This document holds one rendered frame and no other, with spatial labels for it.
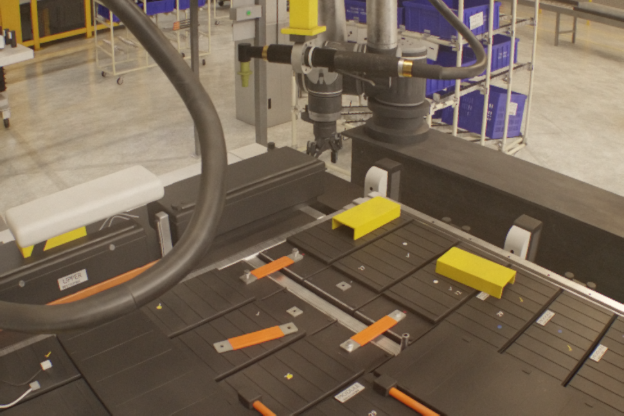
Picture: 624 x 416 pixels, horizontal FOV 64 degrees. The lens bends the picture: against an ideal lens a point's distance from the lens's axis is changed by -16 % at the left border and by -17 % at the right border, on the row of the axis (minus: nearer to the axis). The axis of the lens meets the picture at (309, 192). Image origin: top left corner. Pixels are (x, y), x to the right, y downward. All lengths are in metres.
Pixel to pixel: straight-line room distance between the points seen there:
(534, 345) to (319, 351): 0.39
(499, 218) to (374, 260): 0.79
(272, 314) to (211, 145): 0.51
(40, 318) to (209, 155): 0.26
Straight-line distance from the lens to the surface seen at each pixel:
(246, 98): 5.05
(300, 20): 1.35
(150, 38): 0.70
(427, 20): 3.53
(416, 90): 2.12
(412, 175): 2.10
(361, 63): 1.31
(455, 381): 0.95
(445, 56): 4.01
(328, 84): 1.82
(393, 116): 2.11
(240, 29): 3.85
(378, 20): 1.89
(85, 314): 0.55
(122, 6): 0.71
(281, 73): 4.94
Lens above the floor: 1.66
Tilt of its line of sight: 26 degrees down
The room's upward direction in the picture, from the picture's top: straight up
